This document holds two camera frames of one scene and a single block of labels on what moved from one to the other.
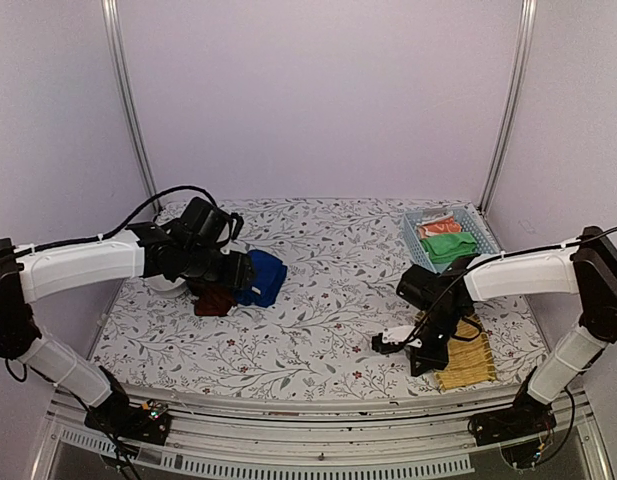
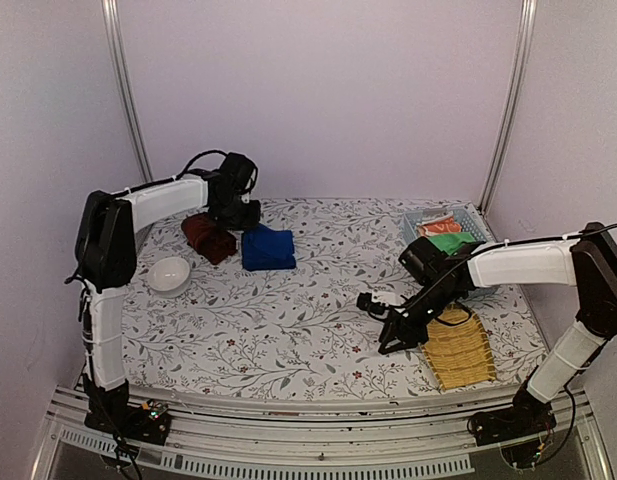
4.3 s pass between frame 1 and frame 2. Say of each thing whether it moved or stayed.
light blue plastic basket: stayed
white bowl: stayed
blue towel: moved
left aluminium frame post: stayed
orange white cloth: stayed
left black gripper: moved
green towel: stayed
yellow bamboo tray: stayed
